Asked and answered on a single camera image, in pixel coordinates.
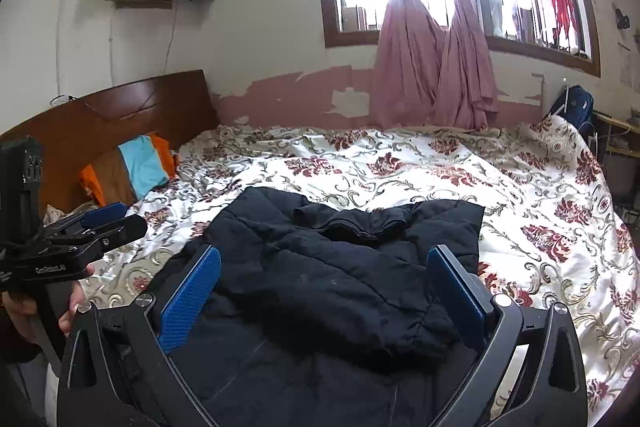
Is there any floral white red bedspread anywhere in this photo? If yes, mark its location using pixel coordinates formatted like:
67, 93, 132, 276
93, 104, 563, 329
82, 117, 639, 423

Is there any person's left hand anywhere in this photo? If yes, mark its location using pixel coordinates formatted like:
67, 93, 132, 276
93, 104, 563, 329
2, 281, 86, 345

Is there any blue orange folded cloth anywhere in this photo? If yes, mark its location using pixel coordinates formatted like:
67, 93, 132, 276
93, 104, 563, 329
79, 133, 178, 207

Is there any dark navy padded jacket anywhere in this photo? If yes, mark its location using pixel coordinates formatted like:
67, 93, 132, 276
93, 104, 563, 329
149, 187, 484, 426

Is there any blue backpack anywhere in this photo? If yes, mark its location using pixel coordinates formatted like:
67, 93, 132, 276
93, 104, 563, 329
548, 86, 594, 138

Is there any pink window curtain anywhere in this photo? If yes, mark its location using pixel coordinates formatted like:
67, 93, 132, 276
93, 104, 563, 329
370, 0, 498, 130

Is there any cluttered wooden side table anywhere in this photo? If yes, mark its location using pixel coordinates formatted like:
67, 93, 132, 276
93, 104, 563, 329
592, 110, 639, 227

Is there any wooden bed headboard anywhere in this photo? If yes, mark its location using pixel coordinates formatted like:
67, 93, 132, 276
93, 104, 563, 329
1, 69, 219, 211

